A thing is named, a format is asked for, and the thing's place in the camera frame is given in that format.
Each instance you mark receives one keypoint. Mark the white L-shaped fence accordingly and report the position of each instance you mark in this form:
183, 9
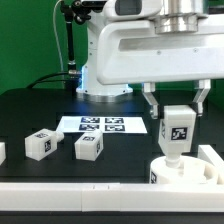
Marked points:
92, 197

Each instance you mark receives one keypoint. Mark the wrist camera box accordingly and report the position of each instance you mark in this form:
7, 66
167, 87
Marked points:
125, 10

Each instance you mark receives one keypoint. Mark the paper sheet with tags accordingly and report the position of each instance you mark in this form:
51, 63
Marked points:
75, 124

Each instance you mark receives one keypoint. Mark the white round stool seat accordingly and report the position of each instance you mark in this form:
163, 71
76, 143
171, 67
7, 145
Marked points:
190, 171

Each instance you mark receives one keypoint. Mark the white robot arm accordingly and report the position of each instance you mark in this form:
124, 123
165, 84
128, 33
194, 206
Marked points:
176, 16

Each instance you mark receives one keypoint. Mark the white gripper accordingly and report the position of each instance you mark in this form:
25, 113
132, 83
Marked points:
132, 52

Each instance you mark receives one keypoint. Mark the white part at left edge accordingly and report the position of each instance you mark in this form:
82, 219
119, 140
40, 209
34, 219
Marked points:
2, 152

